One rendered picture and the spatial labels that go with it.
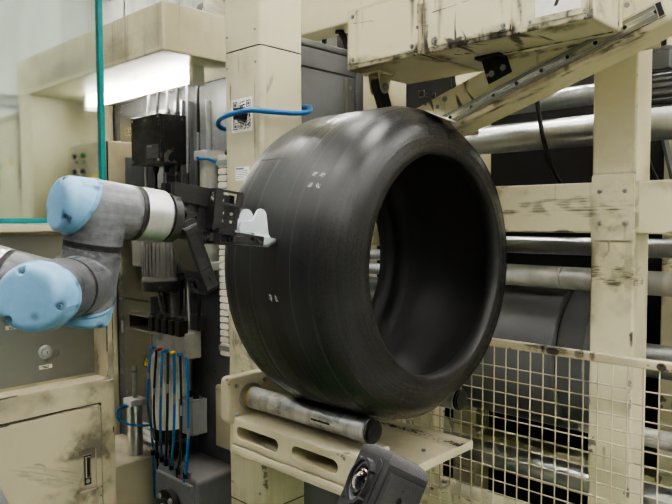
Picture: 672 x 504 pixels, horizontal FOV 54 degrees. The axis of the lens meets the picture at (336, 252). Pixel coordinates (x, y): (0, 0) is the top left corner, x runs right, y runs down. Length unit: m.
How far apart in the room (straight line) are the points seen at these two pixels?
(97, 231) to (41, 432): 0.83
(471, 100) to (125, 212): 0.93
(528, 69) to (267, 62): 0.57
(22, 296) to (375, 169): 0.59
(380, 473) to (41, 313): 0.49
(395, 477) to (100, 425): 1.39
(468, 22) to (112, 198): 0.86
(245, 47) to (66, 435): 0.97
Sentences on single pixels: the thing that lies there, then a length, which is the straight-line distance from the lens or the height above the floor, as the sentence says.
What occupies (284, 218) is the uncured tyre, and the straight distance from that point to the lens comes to 1.09.
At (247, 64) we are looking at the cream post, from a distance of 1.52.
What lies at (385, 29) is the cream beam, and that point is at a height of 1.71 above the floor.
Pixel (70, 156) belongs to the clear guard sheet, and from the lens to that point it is 1.65.
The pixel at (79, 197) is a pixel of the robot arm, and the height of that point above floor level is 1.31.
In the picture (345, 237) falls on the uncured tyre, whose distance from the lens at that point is 1.04.
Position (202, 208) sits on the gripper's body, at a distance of 0.99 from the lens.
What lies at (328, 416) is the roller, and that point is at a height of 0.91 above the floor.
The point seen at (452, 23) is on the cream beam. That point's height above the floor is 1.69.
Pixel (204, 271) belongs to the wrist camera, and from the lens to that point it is 0.99.
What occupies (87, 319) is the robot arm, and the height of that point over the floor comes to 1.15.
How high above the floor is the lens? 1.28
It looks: 3 degrees down
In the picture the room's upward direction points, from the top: straight up
